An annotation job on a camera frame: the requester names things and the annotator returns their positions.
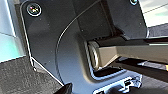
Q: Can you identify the grey robot torso limb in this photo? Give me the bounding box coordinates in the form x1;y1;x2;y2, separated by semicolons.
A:
87;39;168;72

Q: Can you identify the thin robot cable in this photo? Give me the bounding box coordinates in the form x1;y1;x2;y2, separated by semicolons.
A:
54;0;103;85

